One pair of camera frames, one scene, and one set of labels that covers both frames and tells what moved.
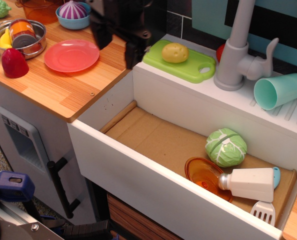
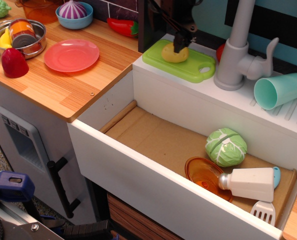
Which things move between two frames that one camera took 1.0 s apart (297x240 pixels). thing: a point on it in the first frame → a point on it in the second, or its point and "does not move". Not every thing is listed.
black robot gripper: x=132 y=19 → x=177 y=14
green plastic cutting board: x=197 y=68 does not move
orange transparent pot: x=43 y=10 does not move
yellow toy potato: x=175 y=52 does not move
